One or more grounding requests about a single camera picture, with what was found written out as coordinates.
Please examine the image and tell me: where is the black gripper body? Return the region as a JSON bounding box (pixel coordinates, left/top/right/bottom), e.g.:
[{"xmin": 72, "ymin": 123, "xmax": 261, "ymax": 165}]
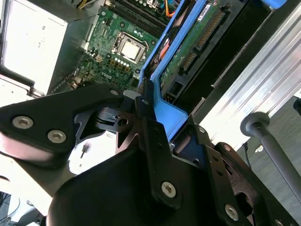
[{"xmin": 46, "ymin": 107, "xmax": 224, "ymax": 226}]

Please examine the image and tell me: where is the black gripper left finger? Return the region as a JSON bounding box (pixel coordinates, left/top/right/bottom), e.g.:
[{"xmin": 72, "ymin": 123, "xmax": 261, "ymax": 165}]
[{"xmin": 0, "ymin": 79, "xmax": 183, "ymax": 209}]

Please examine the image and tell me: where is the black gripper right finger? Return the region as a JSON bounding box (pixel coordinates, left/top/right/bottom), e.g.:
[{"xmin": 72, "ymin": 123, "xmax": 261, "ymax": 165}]
[{"xmin": 188, "ymin": 115, "xmax": 299, "ymax": 226}]

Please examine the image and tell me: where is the hard disk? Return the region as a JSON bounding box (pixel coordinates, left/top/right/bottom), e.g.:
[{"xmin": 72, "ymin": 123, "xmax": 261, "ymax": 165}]
[{"xmin": 138, "ymin": 0, "xmax": 288, "ymax": 156}]

